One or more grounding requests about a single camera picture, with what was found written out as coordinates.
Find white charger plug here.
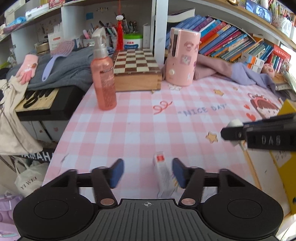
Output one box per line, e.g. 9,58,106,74
226,119,246,150

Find small white red box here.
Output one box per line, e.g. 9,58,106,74
153,152,178,199

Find yellow cardboard box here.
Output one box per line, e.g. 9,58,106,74
271,100,295,214

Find pink checked tablecloth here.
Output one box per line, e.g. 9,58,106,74
45,77,287,202

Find pink pig plush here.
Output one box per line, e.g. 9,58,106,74
261,63,275,79

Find white orange medicine boxes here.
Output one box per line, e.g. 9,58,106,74
238,52,264,74

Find pink purple sweater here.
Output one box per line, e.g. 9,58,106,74
194,54,275,93

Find black keyboard piano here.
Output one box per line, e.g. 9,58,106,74
16,86,85,121

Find row of leaning books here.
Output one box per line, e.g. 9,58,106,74
165,15,273,62

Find white tote bag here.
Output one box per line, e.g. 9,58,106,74
0,76,43,156

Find pink sticker canister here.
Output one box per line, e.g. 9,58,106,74
165,28,201,87

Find pink spray bottle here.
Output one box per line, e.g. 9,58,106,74
90,28,117,110

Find grey folded clothes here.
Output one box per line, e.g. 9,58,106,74
6,46,95,91

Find wooden chess box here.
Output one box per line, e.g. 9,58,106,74
112,49,162,92

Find pink glove on clothes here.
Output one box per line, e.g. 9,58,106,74
16,54,38,85

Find red tassel ornament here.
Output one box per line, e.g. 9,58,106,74
116,15,124,51

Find white green jar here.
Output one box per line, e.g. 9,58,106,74
123,33,143,49

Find purple hairbrush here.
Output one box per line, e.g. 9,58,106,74
42,41,75,82

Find pen holder with pens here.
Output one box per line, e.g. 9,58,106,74
82,16,139,48

